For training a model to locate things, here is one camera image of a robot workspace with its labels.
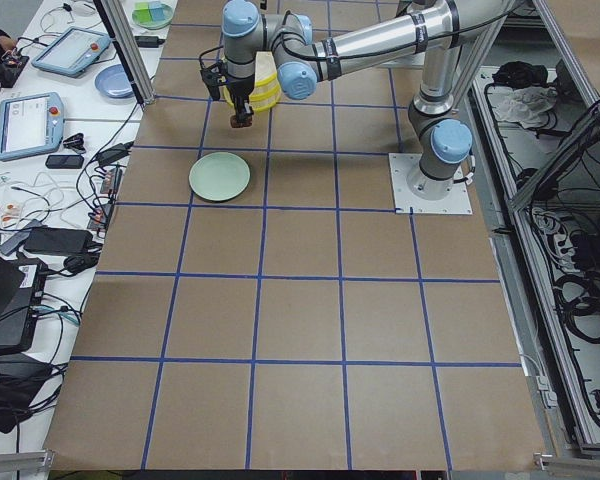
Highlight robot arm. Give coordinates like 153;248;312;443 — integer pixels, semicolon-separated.
219;1;513;197

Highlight dark red bun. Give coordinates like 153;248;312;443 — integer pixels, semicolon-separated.
230;115;253;129

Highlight light green plate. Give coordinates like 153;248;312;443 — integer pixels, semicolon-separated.
189;152;251;202

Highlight black laptop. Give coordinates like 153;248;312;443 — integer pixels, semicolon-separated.
0;256;47;356

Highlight black power brick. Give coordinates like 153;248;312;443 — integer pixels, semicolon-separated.
23;227;93;255

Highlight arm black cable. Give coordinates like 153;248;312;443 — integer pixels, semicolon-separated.
197;45;226;71

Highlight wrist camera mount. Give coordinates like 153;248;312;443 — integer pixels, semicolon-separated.
200;59;228;101

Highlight far teach pendant tablet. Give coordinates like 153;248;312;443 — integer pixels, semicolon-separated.
32;27;111;78

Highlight centre yellow bamboo steamer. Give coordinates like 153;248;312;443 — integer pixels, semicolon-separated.
247;89;282;113

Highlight teach pendant tablet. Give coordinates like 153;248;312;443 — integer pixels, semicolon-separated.
32;27;111;78
0;92;65;162

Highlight side yellow bamboo steamer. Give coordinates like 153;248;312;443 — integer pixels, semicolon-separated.
250;51;281;95

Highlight near teach pendant tablet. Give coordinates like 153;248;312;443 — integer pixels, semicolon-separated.
0;92;65;162

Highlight green bowl with sponges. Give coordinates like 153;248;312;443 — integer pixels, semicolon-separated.
131;1;174;30

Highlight black power adapter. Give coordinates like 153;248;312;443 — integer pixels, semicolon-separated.
134;35;165;48

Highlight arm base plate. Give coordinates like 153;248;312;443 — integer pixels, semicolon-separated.
388;153;473;215

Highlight blue plate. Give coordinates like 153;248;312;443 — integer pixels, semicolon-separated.
94;64;134;99

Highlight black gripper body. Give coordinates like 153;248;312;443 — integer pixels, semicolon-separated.
227;79;253;106

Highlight aluminium frame post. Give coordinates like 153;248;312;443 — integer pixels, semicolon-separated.
94;0;155;107

